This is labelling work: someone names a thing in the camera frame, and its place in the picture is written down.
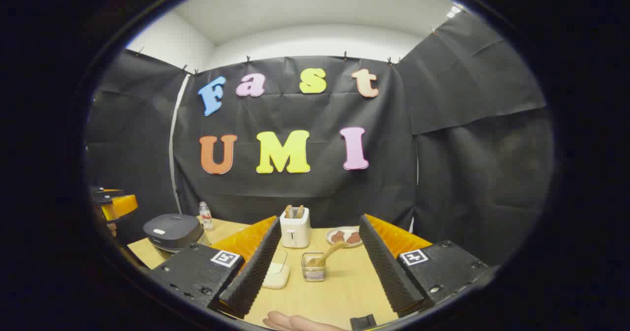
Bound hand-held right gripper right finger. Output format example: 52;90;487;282
358;214;493;318

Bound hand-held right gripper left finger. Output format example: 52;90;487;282
148;216;282;320

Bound clear rice container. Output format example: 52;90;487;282
261;248;291;290

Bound dark grey rice cooker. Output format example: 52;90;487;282
143;214;205;254

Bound wire chopstick holder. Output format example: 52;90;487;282
301;252;327;282

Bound wooden spoon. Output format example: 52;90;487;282
306;240;348;267

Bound white toaster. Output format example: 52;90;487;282
280;207;312;249

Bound white plate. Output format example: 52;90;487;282
326;226;364;248

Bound small plastic bottle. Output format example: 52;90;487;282
198;201;214;231

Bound black backdrop cloth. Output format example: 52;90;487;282
85;11;554;267

